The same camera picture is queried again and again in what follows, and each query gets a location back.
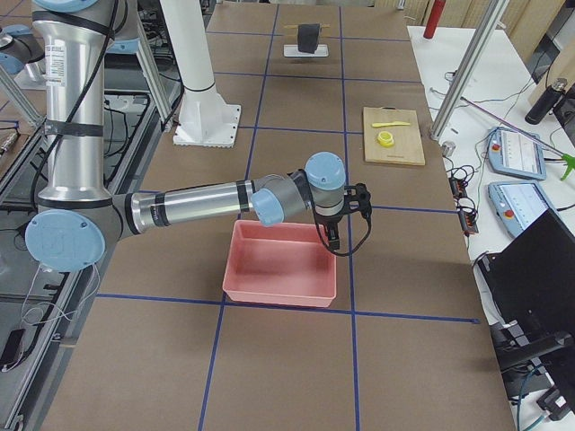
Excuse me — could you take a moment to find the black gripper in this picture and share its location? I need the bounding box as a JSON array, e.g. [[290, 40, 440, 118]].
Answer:
[[314, 204, 346, 250]]

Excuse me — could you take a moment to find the dark grey cloth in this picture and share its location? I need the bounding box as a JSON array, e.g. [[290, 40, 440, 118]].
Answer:
[[297, 29, 321, 51]]

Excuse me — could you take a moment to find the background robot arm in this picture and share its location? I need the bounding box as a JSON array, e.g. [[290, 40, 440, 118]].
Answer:
[[1, 24, 46, 91]]

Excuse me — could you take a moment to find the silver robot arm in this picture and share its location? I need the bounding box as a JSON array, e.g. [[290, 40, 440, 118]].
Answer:
[[25, 1, 351, 272]]

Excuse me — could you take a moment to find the black water bottle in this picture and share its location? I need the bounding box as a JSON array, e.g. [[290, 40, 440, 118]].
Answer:
[[525, 77, 568, 125]]

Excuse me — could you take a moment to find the pink plastic bin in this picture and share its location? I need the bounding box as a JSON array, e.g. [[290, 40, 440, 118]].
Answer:
[[222, 220, 337, 308]]

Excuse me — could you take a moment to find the wooden cutting board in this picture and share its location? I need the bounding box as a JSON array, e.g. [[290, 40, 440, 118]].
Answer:
[[363, 107, 426, 166]]

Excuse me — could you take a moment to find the yellow plastic knife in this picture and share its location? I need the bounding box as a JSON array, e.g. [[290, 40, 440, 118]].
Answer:
[[371, 120, 411, 128]]

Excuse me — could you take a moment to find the lower teach pendant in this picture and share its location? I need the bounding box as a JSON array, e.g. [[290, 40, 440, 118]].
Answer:
[[487, 180, 557, 238]]

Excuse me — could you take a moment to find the teach pendant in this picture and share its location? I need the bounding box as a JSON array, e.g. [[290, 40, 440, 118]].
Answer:
[[487, 180, 557, 238], [488, 128, 546, 180]]

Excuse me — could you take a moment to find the white rack tray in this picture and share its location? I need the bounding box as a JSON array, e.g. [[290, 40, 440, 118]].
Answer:
[[283, 44, 330, 58]]

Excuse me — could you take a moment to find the upper teach pendant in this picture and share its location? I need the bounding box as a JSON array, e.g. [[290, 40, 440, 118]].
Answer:
[[488, 128, 546, 180]]

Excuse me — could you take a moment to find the black monitor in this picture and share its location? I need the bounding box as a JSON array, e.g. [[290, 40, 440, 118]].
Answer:
[[477, 210, 574, 341]]

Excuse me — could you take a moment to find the red bottle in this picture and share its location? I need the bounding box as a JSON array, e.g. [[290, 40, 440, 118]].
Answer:
[[423, 0, 447, 40]]

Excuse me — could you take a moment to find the green spray bottle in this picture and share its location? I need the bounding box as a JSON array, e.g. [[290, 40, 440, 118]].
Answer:
[[561, 154, 575, 181]]

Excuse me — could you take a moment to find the black phone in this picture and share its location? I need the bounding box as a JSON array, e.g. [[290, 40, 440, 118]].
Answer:
[[1, 329, 25, 372]]

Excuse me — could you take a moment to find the black braided cable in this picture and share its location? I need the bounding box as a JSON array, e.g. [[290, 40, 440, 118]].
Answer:
[[315, 210, 372, 258]]

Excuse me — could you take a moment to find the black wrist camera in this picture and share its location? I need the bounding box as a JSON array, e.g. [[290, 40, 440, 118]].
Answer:
[[343, 183, 372, 221]]

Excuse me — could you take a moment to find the white camera pole base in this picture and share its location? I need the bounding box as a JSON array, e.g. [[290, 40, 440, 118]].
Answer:
[[161, 0, 242, 148]]

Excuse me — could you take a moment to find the aluminium frame post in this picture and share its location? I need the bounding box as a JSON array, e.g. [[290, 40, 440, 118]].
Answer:
[[429, 0, 509, 141]]

